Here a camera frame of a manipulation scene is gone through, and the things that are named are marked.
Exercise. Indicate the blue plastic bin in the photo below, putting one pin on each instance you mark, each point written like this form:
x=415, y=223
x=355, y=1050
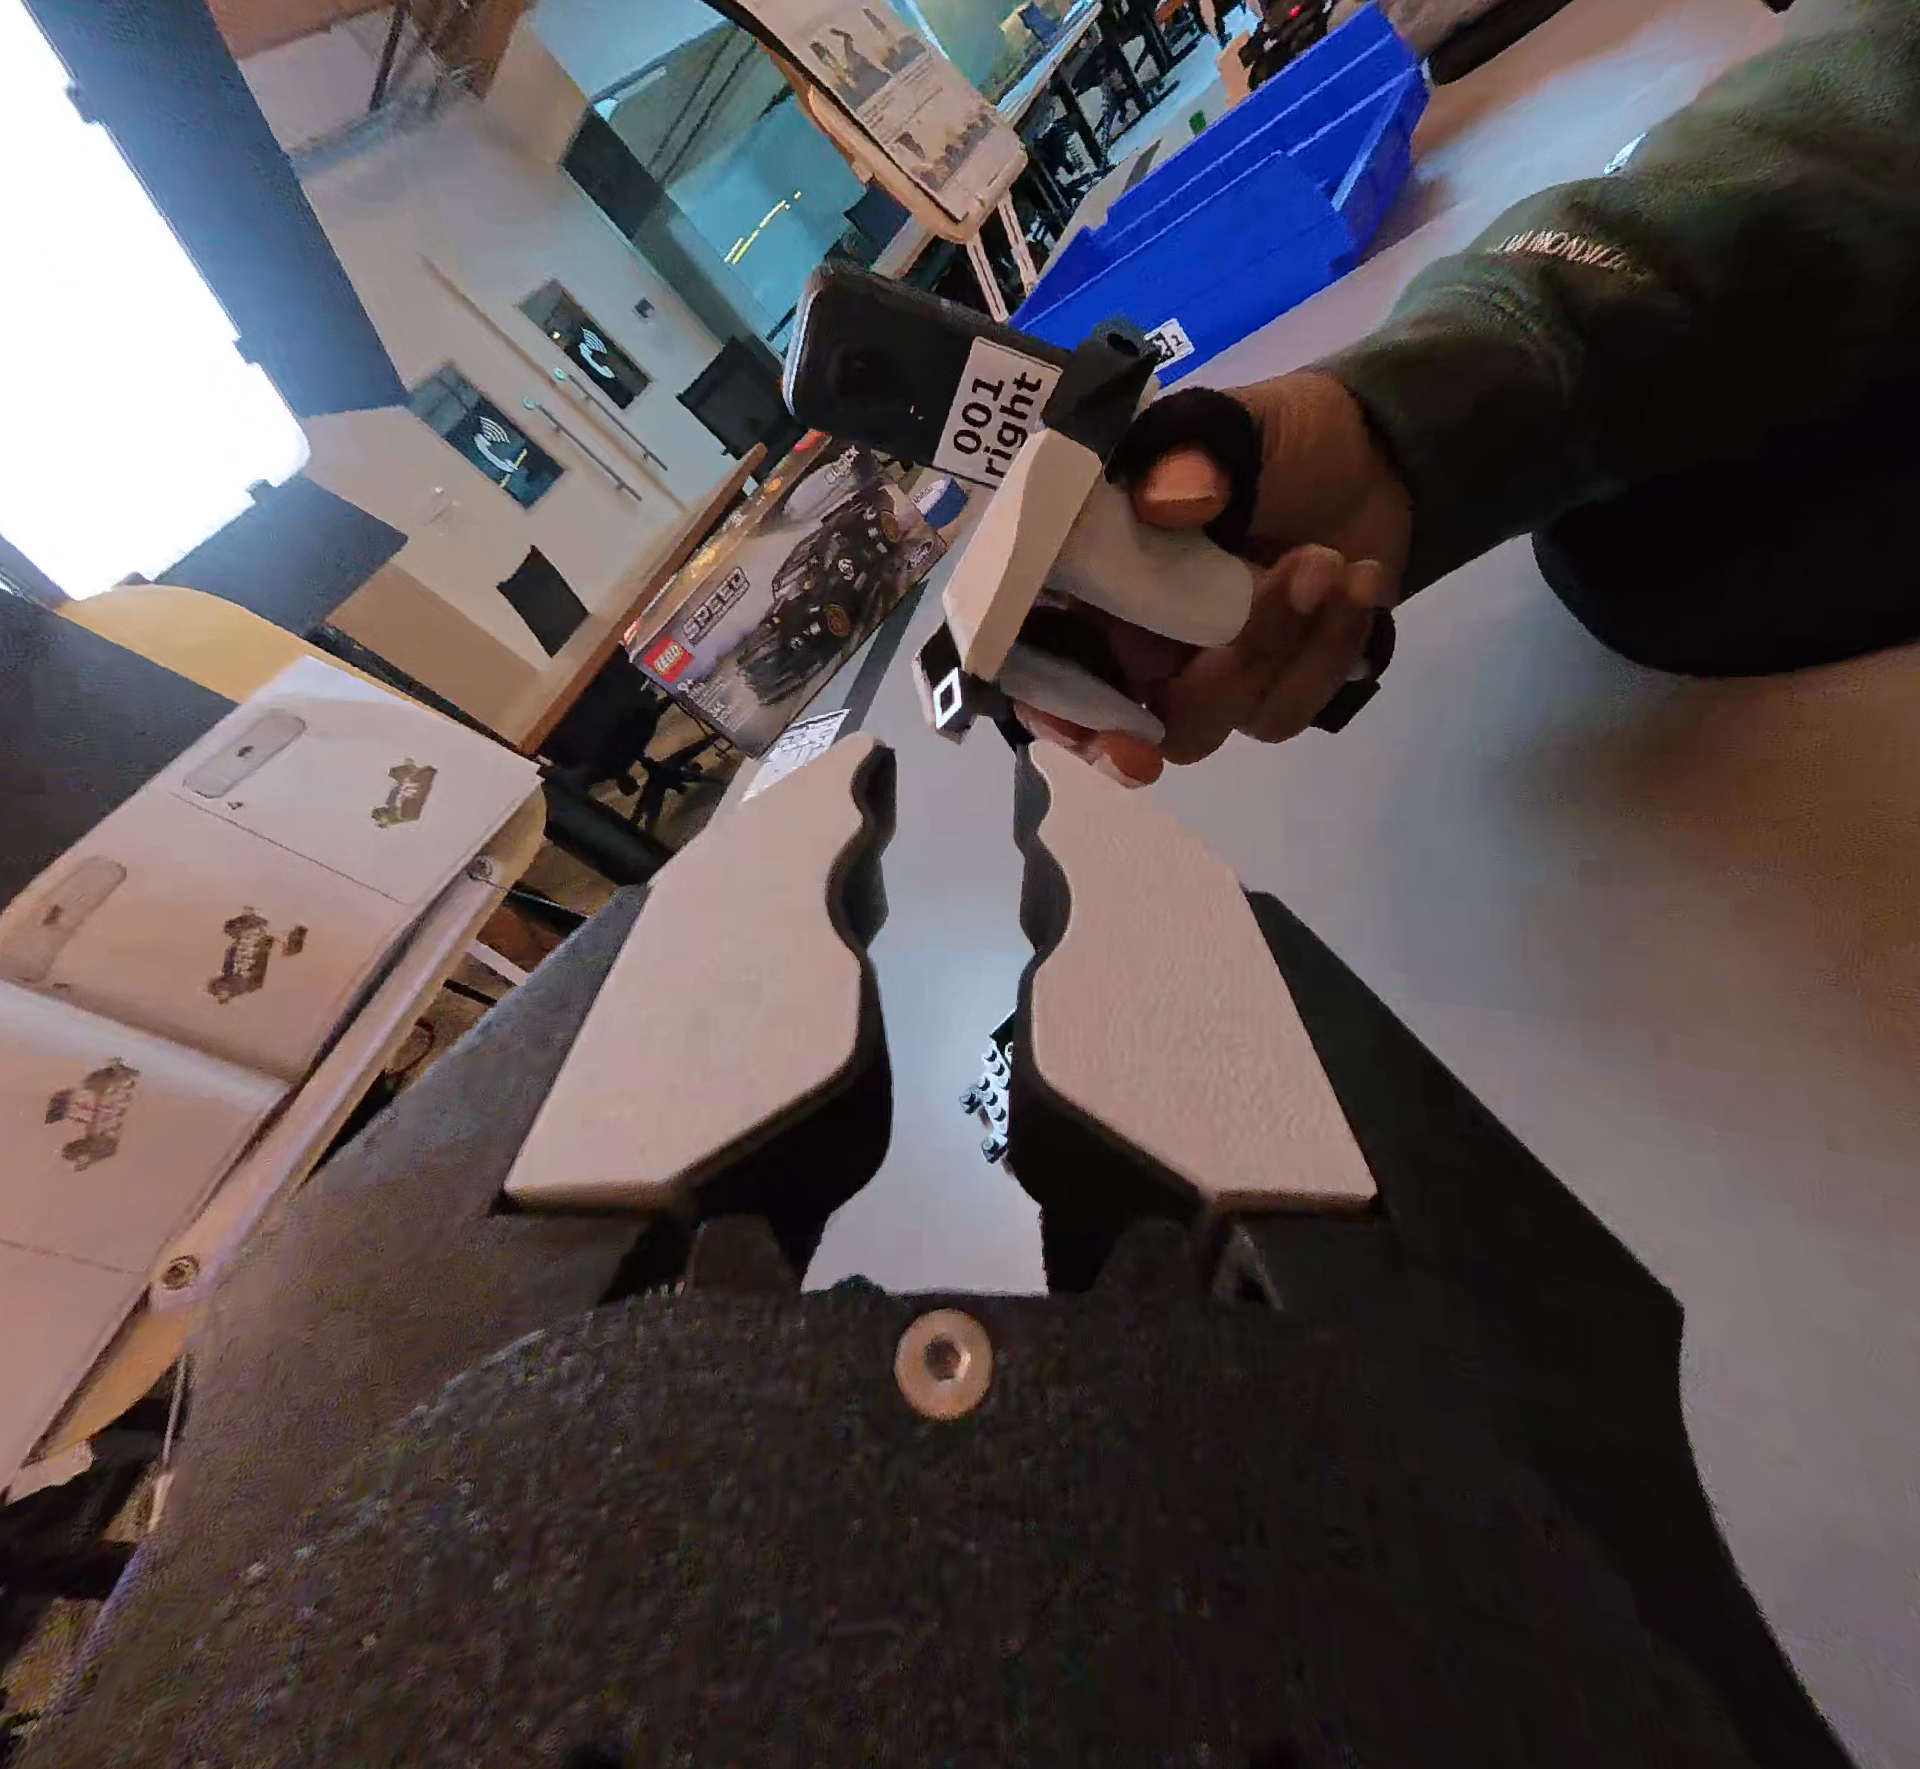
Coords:
x=1232, y=210

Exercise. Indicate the black lego car chassis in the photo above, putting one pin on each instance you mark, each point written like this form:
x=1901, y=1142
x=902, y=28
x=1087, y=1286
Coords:
x=990, y=1094

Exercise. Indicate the open booklet on stand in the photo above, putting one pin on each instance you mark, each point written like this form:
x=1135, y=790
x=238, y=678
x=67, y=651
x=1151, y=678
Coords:
x=840, y=28

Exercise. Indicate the white book stand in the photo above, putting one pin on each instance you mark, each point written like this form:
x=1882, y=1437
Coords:
x=330, y=1094

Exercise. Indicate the small white printed sheet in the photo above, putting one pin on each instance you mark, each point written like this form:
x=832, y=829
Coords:
x=794, y=751

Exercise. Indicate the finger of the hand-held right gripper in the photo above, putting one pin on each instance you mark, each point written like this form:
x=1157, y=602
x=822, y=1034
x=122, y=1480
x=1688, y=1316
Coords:
x=1015, y=568

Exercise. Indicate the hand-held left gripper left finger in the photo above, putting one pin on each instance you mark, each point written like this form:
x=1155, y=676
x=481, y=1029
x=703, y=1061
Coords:
x=692, y=1035

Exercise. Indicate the framed wall picture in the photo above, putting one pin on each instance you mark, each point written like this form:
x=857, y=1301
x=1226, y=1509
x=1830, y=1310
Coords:
x=585, y=345
x=488, y=435

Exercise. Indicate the lego instruction booklet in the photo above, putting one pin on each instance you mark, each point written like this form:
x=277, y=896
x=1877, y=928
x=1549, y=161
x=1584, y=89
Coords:
x=209, y=961

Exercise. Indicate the person's right forearm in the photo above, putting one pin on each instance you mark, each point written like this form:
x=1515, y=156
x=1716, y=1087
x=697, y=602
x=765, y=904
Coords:
x=1679, y=270

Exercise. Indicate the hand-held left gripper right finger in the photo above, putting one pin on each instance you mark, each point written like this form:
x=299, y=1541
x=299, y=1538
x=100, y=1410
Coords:
x=1200, y=1035

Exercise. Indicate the lego set cardboard box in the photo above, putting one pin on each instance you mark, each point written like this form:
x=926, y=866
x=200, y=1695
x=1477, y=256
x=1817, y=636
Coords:
x=780, y=600

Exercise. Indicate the black office chair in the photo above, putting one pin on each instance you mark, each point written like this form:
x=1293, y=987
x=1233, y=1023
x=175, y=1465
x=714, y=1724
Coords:
x=601, y=719

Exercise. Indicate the person's right hand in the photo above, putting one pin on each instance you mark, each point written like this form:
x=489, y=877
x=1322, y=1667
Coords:
x=1335, y=541

